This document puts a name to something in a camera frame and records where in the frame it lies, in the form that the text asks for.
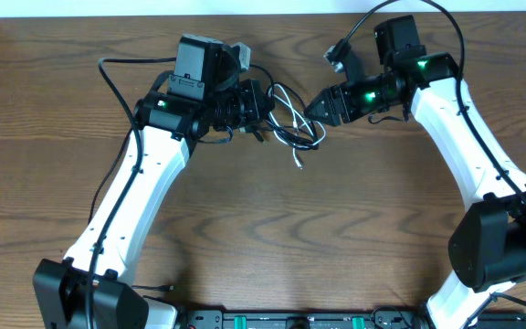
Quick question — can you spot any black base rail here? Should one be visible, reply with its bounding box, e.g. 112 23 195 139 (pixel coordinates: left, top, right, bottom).
175 309 526 329

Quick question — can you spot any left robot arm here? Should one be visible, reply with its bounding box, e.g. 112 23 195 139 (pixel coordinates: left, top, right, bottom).
33 34 273 328

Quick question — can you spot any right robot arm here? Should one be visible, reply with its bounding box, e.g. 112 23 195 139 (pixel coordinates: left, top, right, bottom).
304 16 526 328

